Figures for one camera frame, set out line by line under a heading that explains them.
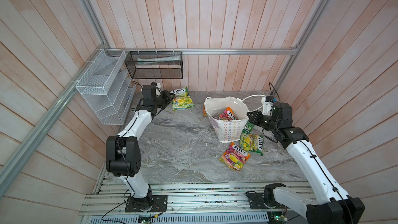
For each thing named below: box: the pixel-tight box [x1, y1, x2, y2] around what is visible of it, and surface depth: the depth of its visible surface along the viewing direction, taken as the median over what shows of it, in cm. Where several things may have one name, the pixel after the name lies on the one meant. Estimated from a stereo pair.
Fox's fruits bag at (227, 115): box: [218, 106, 236, 121], surface depth 95 cm
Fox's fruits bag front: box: [218, 142, 252, 172], surface depth 87 cm
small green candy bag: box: [242, 119, 255, 135], surface depth 100 cm
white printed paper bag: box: [204, 96, 250, 144], surface depth 82 cm
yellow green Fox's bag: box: [239, 133, 264, 157], surface depth 92 cm
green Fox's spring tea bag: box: [169, 86, 196, 112], surface depth 90 cm
